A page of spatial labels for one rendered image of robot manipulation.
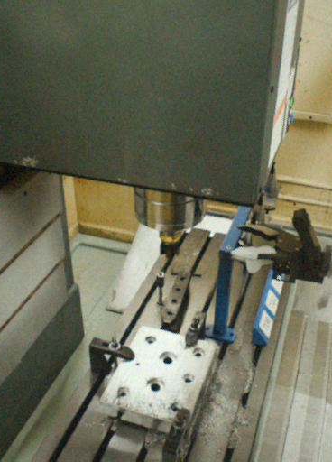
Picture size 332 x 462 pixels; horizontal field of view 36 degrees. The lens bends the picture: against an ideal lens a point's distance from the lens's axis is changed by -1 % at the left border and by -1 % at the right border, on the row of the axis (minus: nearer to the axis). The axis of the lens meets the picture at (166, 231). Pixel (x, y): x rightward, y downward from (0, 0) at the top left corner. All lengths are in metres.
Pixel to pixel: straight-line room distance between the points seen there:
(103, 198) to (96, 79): 1.58
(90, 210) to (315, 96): 1.20
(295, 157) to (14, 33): 1.38
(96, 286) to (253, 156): 1.55
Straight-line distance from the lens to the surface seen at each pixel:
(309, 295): 2.12
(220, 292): 1.52
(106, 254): 2.53
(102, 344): 1.46
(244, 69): 0.85
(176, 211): 1.05
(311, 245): 1.11
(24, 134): 1.07
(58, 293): 1.71
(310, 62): 2.00
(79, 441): 1.40
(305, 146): 2.10
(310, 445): 1.62
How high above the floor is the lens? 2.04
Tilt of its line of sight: 33 degrees down
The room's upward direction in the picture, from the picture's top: 1 degrees clockwise
